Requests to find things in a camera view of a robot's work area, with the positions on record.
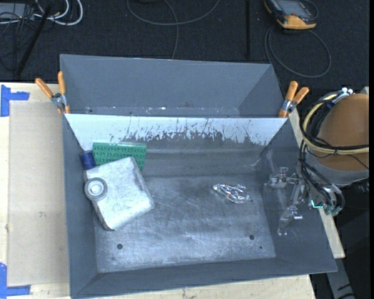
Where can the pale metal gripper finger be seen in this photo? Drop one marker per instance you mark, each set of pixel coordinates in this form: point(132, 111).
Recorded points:
point(280, 181)
point(289, 218)

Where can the crumpled clear plastic wrap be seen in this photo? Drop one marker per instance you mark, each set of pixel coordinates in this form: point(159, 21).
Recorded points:
point(232, 193)

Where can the grey metal bin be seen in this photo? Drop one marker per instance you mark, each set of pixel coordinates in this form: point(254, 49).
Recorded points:
point(187, 229)

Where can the white flat block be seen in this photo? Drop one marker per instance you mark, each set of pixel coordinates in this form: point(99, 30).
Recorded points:
point(124, 195)

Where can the dark green flat block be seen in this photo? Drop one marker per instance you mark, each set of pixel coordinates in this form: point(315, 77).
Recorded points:
point(120, 154)

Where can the blue small block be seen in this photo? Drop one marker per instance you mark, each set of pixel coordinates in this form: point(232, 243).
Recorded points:
point(87, 160)

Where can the pale wood flat board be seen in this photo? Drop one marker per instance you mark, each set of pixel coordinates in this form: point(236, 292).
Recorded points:
point(37, 182)

